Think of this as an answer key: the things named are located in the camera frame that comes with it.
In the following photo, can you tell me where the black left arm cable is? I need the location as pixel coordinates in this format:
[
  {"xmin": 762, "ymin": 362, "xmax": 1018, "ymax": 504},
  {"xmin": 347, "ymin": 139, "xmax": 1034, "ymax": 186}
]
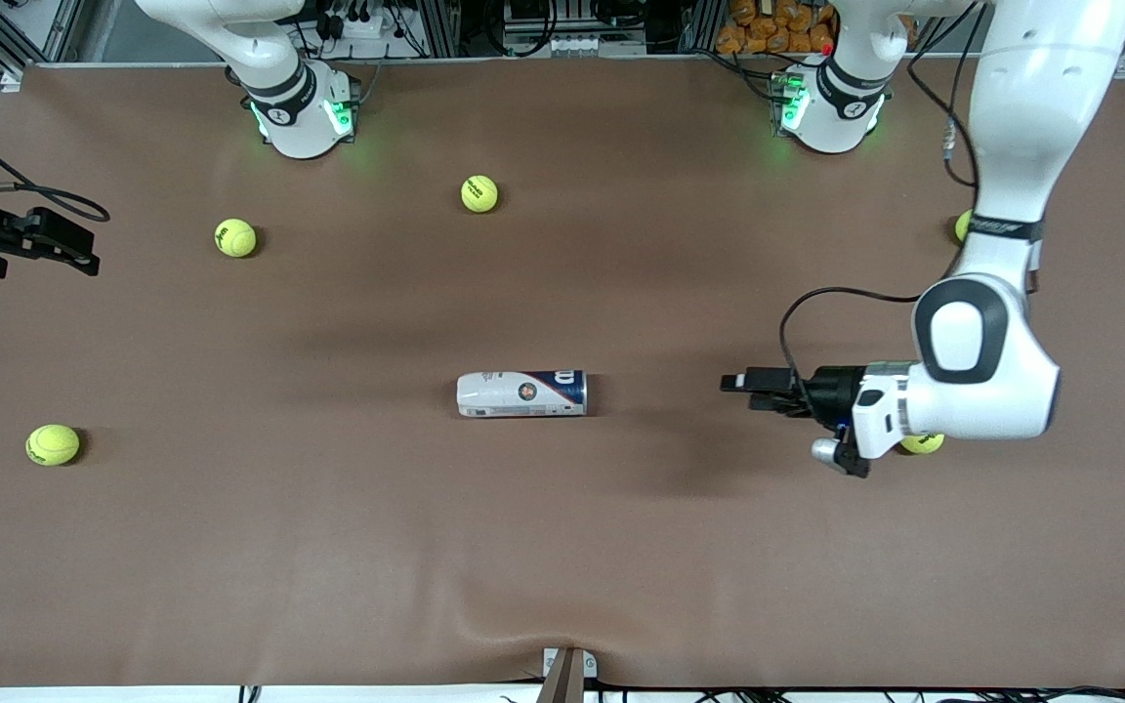
[{"xmin": 779, "ymin": 3, "xmax": 987, "ymax": 401}]

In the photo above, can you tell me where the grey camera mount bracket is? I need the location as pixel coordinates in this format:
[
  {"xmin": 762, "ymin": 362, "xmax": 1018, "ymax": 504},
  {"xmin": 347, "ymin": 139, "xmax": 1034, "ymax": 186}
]
[{"xmin": 542, "ymin": 646, "xmax": 599, "ymax": 703}]

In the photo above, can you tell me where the white blue tennis ball can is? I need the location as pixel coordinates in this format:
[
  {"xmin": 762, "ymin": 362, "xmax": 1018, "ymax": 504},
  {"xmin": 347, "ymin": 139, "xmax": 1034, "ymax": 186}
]
[{"xmin": 456, "ymin": 369, "xmax": 589, "ymax": 419}]

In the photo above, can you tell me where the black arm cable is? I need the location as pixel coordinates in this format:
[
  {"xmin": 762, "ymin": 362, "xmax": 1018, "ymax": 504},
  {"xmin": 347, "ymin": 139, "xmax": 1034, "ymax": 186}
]
[
  {"xmin": 779, "ymin": 3, "xmax": 987, "ymax": 401},
  {"xmin": 0, "ymin": 105, "xmax": 112, "ymax": 224}
]

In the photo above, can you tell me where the orange snack bags pile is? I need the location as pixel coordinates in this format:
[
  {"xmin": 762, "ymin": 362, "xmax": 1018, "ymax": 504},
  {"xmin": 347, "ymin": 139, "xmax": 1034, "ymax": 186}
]
[{"xmin": 715, "ymin": 0, "xmax": 839, "ymax": 57}]

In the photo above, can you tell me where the grey equipment box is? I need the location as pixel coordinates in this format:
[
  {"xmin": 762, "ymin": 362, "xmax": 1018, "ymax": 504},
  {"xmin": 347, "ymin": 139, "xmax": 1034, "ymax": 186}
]
[{"xmin": 502, "ymin": 0, "xmax": 648, "ymax": 59}]

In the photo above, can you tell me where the white power strip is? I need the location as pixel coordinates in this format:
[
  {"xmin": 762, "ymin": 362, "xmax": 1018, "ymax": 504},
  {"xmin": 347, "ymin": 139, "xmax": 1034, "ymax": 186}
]
[{"xmin": 321, "ymin": 8, "xmax": 399, "ymax": 42}]

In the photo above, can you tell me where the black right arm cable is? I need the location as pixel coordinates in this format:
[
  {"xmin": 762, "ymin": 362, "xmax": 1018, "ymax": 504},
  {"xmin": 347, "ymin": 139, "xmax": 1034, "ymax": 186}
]
[{"xmin": 0, "ymin": 105, "xmax": 112, "ymax": 224}]

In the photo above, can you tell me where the brown table mat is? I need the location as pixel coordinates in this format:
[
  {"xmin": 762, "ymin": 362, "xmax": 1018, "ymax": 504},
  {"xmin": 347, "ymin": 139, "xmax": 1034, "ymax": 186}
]
[{"xmin": 0, "ymin": 54, "xmax": 1125, "ymax": 690}]

